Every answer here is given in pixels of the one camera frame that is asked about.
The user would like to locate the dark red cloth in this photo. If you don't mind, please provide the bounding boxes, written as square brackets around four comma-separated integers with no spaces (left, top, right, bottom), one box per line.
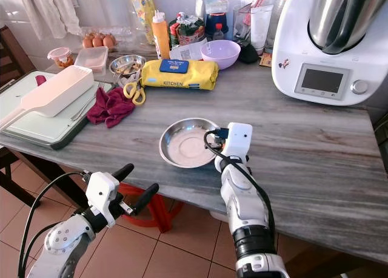
[85,86,136,129]

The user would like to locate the yellow kitchen wipes pack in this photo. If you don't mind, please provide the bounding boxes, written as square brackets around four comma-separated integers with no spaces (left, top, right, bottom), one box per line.
[140,59,219,91]

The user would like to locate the white plastic bin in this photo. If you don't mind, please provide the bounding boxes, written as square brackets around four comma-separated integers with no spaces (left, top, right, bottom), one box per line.
[208,209,226,224]

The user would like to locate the steel fork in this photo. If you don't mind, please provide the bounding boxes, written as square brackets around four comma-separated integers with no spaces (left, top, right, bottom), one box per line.
[70,80,106,123]

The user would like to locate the purple plastic bowl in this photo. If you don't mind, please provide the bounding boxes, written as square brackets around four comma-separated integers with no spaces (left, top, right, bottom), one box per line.
[200,39,242,71]

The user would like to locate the small black object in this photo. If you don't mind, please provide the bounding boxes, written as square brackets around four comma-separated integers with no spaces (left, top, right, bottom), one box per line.
[238,39,260,65]

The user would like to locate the small printed card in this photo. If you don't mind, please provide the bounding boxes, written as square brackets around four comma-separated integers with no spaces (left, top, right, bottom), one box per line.
[258,52,274,68]

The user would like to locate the white labelled packet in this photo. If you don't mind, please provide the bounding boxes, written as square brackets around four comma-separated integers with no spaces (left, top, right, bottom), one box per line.
[170,38,208,61]

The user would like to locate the pale green serving tray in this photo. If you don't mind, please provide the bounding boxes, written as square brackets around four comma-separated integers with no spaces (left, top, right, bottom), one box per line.
[0,70,114,151]

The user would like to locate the pink plastic scoop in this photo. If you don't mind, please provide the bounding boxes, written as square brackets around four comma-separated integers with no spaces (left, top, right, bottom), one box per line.
[0,65,95,131]

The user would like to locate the small red capped bottle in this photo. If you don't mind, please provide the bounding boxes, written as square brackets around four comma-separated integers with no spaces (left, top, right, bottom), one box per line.
[212,22,226,42]

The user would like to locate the steel bowl with food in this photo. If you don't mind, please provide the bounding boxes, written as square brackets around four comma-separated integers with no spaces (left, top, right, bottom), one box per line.
[109,54,148,80]

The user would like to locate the grey wood dining table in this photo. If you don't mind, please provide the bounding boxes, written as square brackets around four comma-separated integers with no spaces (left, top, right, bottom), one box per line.
[0,47,388,266]

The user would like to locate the green red snack packet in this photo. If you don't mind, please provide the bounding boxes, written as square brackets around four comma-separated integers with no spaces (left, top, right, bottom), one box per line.
[169,12,206,47]

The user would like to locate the orange sauce bottle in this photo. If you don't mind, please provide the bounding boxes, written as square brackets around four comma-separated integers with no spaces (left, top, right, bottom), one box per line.
[151,10,171,61]

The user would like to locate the white kitchen cooking machine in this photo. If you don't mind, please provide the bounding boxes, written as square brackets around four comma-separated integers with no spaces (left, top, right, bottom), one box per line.
[271,0,388,107]

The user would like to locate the clear plastic container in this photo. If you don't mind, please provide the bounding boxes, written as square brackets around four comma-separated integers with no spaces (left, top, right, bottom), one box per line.
[73,46,110,73]

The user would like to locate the dark blue jar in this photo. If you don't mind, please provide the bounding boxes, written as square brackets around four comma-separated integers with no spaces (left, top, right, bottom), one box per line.
[204,0,230,41]

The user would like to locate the small plastic food cup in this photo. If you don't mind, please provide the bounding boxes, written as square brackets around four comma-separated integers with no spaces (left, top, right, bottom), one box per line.
[47,47,74,69]

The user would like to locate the tall yellow food bag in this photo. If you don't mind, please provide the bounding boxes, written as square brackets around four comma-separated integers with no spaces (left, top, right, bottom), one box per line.
[127,0,158,46]

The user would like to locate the dark wooden chair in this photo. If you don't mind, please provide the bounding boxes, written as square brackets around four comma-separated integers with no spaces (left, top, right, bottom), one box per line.
[0,25,39,194]

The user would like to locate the white hanging towel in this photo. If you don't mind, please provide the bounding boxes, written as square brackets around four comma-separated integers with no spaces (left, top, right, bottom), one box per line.
[26,0,84,40]

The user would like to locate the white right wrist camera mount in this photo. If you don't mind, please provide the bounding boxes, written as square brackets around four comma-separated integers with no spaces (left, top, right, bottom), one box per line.
[218,122,254,164]

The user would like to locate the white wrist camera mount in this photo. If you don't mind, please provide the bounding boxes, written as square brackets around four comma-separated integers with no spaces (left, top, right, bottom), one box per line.
[85,171,122,223]
[218,122,254,164]

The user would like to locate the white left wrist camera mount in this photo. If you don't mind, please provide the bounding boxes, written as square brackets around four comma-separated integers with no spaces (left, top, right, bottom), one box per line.
[85,171,122,223]

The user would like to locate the yellow handled scissors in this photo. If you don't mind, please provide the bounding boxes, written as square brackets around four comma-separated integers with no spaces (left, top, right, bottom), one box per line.
[122,80,147,106]

